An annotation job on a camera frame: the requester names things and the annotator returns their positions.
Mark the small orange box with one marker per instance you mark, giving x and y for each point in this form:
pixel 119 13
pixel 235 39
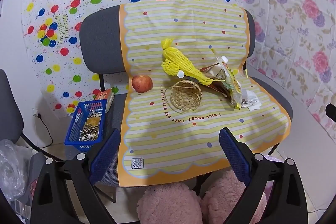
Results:
pixel 107 95

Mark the colourful snack pouch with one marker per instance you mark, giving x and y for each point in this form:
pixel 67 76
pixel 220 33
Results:
pixel 224 81

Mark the floral pattern wall sheet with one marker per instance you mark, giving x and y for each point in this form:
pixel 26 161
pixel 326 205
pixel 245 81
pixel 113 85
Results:
pixel 295 47

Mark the woven bamboo basket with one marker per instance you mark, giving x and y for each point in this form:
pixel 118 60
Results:
pixel 183 96

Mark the yellow mesh net bag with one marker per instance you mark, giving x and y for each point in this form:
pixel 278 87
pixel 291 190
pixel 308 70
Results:
pixel 174 61

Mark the red apple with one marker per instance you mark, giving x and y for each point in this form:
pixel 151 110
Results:
pixel 142 83

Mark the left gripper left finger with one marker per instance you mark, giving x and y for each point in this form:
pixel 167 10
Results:
pixel 101 155

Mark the grey office chair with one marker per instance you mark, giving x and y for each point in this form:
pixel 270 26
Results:
pixel 100 46

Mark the clear plastic bag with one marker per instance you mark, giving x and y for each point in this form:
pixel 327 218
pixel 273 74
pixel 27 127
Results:
pixel 15 161

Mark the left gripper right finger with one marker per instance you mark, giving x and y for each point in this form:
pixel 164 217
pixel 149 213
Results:
pixel 237 154

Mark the blue plastic basket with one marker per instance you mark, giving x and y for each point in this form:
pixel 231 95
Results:
pixel 87 125

